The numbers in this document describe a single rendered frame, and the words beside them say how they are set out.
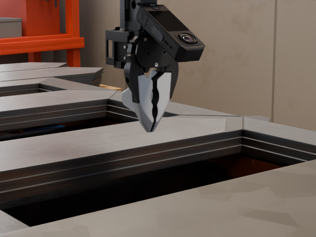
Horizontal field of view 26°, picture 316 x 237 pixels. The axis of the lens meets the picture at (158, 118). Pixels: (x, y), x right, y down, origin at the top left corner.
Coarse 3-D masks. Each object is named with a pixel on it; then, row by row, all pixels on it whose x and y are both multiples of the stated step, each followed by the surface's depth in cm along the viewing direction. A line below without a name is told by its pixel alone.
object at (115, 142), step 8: (88, 128) 127; (96, 128) 127; (72, 136) 121; (80, 136) 121; (88, 136) 121; (96, 136) 121; (104, 136) 121; (112, 136) 121; (120, 136) 121; (96, 144) 115; (104, 144) 115; (112, 144) 115; (120, 144) 115; (128, 144) 115; (136, 144) 115; (144, 144) 115; (152, 144) 115
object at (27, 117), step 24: (0, 96) 180; (0, 120) 145; (24, 120) 148; (48, 120) 151; (72, 120) 155; (240, 120) 135; (168, 144) 117; (192, 144) 120; (216, 144) 123; (240, 144) 126; (264, 144) 122; (288, 144) 119; (24, 168) 100; (48, 168) 103; (72, 168) 105; (96, 168) 107; (120, 168) 110; (144, 168) 112; (0, 192) 97; (24, 192) 99
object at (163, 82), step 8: (152, 72) 104; (160, 72) 102; (168, 72) 102; (152, 80) 102; (160, 80) 101; (168, 80) 102; (160, 88) 101; (168, 88) 102; (152, 96) 104; (160, 96) 102; (168, 96) 103; (160, 104) 102; (152, 112) 103; (160, 112) 102; (152, 128) 102
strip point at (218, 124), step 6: (180, 120) 135; (186, 120) 135; (192, 120) 135; (198, 120) 135; (204, 120) 135; (210, 120) 135; (216, 120) 135; (222, 120) 135; (204, 126) 129; (210, 126) 129; (216, 126) 129; (222, 126) 129
